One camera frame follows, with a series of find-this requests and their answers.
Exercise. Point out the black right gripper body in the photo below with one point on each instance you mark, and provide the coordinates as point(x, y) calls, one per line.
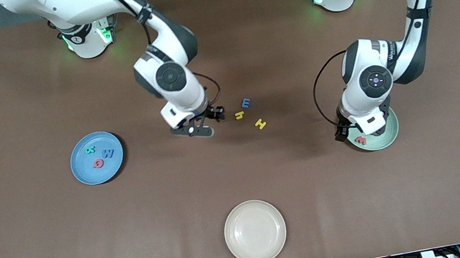
point(209, 113)

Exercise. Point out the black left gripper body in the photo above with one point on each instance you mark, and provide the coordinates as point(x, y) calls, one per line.
point(343, 127)

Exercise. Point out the small red foam letter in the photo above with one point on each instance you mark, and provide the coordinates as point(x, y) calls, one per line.
point(361, 140)

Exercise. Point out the yellow foam lowercase h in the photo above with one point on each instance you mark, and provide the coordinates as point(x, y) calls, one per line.
point(240, 115)

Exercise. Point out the blue foam letter m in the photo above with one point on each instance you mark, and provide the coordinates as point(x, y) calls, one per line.
point(246, 103)

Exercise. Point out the yellow foam uppercase H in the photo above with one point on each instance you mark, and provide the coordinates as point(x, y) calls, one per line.
point(261, 123)

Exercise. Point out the blue foam letter W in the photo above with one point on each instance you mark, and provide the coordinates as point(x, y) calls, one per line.
point(108, 153)

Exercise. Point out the red foam letter Q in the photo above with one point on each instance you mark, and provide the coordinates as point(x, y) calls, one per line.
point(98, 163)

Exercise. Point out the teal foam letter R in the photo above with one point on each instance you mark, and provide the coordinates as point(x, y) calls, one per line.
point(90, 150)

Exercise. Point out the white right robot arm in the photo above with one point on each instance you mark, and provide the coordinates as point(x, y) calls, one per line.
point(94, 1)

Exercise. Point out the green plate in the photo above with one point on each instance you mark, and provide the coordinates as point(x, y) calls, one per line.
point(379, 143)

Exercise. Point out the beige plate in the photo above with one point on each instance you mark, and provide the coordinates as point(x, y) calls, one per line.
point(255, 232)

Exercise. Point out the blue plate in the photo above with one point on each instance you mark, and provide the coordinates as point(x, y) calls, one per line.
point(86, 171)

